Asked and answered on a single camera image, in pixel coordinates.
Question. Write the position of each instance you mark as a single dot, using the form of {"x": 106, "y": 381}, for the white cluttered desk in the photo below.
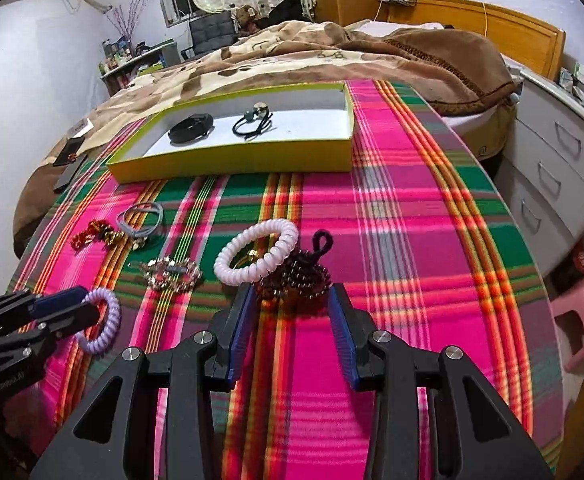
{"x": 141, "y": 60}

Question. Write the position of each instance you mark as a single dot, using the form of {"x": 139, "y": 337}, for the black wristband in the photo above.
{"x": 181, "y": 132}

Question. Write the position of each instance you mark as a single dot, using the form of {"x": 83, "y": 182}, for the dark wallet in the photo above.
{"x": 66, "y": 152}

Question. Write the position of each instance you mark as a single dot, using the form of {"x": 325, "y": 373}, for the wall window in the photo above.
{"x": 176, "y": 2}

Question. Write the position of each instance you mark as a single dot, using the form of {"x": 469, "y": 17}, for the purple dried branches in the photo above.
{"x": 126, "y": 17}

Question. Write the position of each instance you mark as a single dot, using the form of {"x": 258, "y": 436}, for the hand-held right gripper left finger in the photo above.
{"x": 239, "y": 330}

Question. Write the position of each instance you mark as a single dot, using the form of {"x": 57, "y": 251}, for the red box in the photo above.
{"x": 583, "y": 259}

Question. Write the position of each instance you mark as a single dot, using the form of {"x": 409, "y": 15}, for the white card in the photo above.
{"x": 80, "y": 127}

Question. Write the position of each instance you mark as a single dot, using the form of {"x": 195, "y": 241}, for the brown teddy bear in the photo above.
{"x": 246, "y": 16}

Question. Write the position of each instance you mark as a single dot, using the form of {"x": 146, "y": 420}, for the yellow-green cardboard box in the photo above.
{"x": 221, "y": 160}

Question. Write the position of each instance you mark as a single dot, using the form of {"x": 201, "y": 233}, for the pink green plaid blanket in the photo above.
{"x": 397, "y": 240}

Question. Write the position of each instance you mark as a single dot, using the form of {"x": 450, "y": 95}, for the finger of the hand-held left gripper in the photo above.
{"x": 71, "y": 317}
{"x": 56, "y": 300}

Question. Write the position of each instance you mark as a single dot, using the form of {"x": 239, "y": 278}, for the black smartphone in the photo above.
{"x": 69, "y": 175}

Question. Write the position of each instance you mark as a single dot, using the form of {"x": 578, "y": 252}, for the white pillow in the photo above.
{"x": 397, "y": 25}

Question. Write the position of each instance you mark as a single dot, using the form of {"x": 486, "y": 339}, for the brown patterned blanket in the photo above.
{"x": 282, "y": 55}

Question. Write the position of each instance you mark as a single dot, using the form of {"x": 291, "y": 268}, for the grey office chair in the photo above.
{"x": 211, "y": 30}

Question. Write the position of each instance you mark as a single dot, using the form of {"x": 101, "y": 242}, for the wooden headboard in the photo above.
{"x": 512, "y": 35}

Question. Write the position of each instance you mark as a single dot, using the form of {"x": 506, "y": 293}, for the black bag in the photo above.
{"x": 289, "y": 10}

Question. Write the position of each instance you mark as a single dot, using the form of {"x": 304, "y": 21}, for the rhinestone hair clip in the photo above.
{"x": 171, "y": 272}

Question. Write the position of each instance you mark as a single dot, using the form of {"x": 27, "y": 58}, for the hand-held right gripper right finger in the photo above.
{"x": 344, "y": 330}

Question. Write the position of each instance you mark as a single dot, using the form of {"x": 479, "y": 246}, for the white drawer dresser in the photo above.
{"x": 547, "y": 160}

